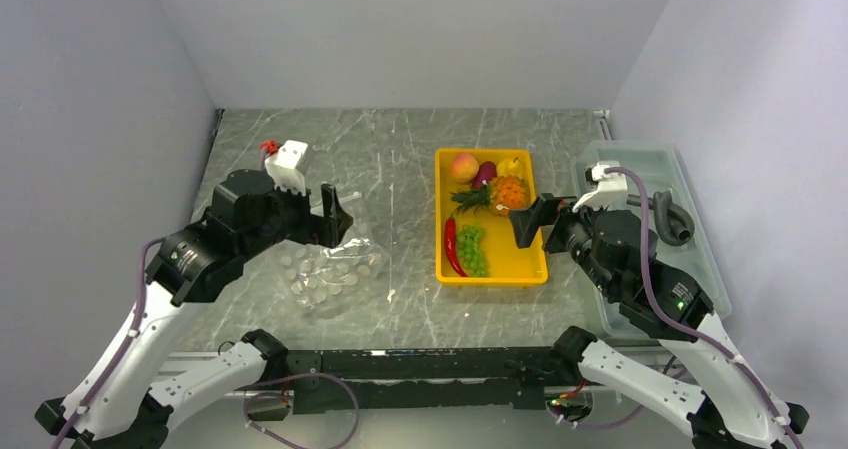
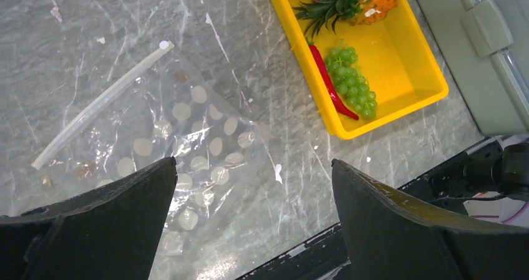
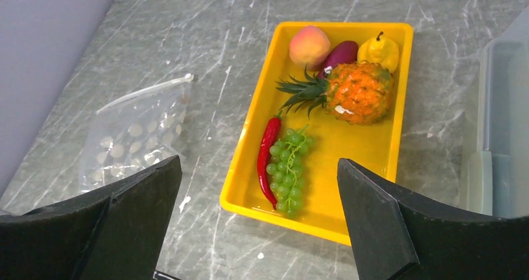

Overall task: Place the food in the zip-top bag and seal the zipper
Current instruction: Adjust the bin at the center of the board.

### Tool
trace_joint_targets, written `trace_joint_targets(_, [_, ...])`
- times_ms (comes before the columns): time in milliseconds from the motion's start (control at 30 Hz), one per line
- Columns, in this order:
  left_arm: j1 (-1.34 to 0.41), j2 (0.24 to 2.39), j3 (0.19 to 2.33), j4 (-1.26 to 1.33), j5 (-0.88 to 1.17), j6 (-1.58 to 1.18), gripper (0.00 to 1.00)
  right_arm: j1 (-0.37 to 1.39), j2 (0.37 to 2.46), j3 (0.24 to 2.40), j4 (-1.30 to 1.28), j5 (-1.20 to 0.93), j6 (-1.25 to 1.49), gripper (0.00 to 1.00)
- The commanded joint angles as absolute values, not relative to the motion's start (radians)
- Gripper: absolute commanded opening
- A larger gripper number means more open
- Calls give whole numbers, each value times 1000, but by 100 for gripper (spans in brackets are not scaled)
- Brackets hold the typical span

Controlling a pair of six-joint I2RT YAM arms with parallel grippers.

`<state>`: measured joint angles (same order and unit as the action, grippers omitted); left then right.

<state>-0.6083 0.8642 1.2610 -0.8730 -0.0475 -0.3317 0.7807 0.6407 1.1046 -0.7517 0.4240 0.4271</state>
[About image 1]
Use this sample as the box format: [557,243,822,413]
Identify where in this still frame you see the yellow plastic tray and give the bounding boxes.
[434,147,548,287]

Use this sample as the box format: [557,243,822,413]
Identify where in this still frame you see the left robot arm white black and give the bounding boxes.
[35,169,353,448]

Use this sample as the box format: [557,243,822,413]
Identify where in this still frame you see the clear dotted zip top bag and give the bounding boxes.
[278,191,389,318]

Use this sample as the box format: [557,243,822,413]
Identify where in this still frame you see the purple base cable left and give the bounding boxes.
[242,373,361,449]

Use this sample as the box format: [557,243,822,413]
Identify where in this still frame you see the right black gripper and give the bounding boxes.
[506,189,616,295]

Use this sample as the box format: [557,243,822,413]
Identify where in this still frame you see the toy peach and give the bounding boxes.
[449,152,480,184]

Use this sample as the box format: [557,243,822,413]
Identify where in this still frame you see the red toy chili pepper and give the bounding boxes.
[443,216,467,277]

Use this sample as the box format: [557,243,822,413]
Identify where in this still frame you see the black base frame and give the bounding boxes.
[218,346,617,415]

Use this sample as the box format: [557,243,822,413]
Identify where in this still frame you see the green toy grapes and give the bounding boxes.
[456,225,488,278]

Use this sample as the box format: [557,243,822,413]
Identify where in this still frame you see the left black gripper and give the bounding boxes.
[240,174,353,260]

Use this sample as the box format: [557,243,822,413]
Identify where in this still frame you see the grey corrugated hose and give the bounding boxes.
[625,189,696,248]

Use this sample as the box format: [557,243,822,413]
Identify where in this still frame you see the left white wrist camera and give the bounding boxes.
[260,140,312,196]

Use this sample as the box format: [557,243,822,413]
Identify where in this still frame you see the clear plastic storage box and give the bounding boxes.
[571,141,732,318]

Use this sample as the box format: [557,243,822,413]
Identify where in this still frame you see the yellow toy pear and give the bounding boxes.
[496,157,525,179]

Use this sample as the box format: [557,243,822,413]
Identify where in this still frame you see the purple toy eggplant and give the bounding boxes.
[471,161,497,189]

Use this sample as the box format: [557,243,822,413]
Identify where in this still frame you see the orange toy pineapple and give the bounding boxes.
[451,175,530,216]

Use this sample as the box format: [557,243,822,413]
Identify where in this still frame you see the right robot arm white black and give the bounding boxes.
[509,192,810,448]

